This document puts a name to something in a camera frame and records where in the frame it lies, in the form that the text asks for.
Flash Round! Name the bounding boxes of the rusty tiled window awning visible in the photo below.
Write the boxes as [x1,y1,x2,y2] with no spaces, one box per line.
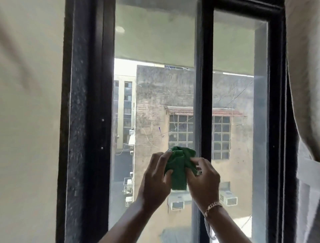
[166,106,243,117]

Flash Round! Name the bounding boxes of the beige multi-storey building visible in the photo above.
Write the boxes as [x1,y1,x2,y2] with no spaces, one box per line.
[113,74,137,151]

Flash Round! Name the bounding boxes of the person's left hand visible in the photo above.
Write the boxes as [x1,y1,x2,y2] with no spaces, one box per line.
[137,149,174,209]

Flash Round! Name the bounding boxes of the green microfibre cleaning cloth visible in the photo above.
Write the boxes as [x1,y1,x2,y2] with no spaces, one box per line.
[164,146,198,191]

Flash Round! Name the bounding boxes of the person's right hand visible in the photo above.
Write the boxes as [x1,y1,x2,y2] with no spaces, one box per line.
[185,157,221,209]

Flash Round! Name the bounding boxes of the white window air conditioner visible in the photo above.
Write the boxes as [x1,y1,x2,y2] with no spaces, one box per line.
[219,189,238,207]
[168,196,186,211]

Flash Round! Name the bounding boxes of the beige curtain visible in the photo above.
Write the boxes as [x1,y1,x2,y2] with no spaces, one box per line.
[284,0,320,163]

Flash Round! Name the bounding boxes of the gold chain bracelet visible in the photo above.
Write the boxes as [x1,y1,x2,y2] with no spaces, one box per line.
[204,202,223,218]

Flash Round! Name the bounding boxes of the person's left forearm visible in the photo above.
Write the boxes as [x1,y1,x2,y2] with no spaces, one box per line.
[98,200,167,243]

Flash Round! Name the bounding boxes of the person's right forearm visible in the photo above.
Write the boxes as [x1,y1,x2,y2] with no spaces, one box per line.
[205,203,252,243]

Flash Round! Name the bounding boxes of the weathered concrete building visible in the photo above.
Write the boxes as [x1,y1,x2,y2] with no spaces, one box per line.
[132,65,254,243]

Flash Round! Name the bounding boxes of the black outer window frame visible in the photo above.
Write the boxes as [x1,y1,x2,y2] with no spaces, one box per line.
[55,0,298,243]

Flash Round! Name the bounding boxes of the black sliding window sash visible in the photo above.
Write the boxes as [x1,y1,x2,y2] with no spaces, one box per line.
[192,0,286,243]

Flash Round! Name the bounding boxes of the gridded building window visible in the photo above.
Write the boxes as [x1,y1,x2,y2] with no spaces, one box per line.
[168,114,231,161]

